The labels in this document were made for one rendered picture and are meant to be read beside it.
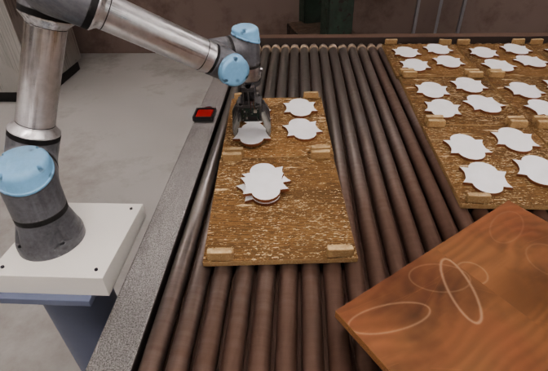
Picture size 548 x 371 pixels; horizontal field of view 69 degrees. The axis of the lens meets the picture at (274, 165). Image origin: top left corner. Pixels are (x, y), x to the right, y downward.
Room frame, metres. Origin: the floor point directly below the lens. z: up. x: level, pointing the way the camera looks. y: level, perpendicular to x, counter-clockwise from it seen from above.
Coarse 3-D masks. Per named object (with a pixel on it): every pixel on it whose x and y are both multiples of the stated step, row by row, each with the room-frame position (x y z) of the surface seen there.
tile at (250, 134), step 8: (240, 128) 1.16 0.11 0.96; (248, 128) 1.16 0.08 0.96; (256, 128) 1.16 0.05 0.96; (264, 128) 1.15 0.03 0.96; (240, 136) 1.10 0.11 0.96; (248, 136) 1.10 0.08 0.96; (256, 136) 1.10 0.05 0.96; (264, 136) 1.10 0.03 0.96; (248, 144) 1.06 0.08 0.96; (256, 144) 1.06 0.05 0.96
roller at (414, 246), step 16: (352, 48) 2.01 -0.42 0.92; (352, 64) 1.84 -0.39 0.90; (368, 96) 1.45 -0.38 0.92; (368, 112) 1.34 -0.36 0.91; (384, 144) 1.10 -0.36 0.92; (384, 160) 1.02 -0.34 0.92; (384, 176) 0.95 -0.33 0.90; (400, 192) 0.85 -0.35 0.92; (400, 208) 0.79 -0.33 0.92; (400, 224) 0.74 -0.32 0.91; (416, 240) 0.67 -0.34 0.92; (416, 256) 0.62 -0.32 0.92
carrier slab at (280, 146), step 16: (272, 112) 1.31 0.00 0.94; (320, 112) 1.30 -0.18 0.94; (272, 128) 1.20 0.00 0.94; (320, 128) 1.19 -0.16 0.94; (224, 144) 1.10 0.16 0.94; (240, 144) 1.10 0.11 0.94; (272, 144) 1.09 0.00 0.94; (288, 144) 1.09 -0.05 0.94; (304, 144) 1.09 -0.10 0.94; (320, 144) 1.08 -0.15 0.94
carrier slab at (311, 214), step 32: (256, 160) 1.01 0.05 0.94; (288, 160) 1.00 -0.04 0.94; (320, 160) 1.00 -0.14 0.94; (224, 192) 0.85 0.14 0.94; (288, 192) 0.85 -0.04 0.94; (320, 192) 0.84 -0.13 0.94; (224, 224) 0.73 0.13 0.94; (256, 224) 0.73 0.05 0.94; (288, 224) 0.72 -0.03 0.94; (320, 224) 0.72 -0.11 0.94; (256, 256) 0.62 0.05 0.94; (288, 256) 0.62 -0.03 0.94; (320, 256) 0.62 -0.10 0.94; (352, 256) 0.61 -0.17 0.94
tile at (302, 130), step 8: (296, 120) 1.23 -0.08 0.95; (304, 120) 1.23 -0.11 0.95; (288, 128) 1.18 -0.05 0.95; (296, 128) 1.17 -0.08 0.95; (304, 128) 1.17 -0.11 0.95; (312, 128) 1.17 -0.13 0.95; (288, 136) 1.13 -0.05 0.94; (296, 136) 1.12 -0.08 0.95; (304, 136) 1.12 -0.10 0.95; (312, 136) 1.12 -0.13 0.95
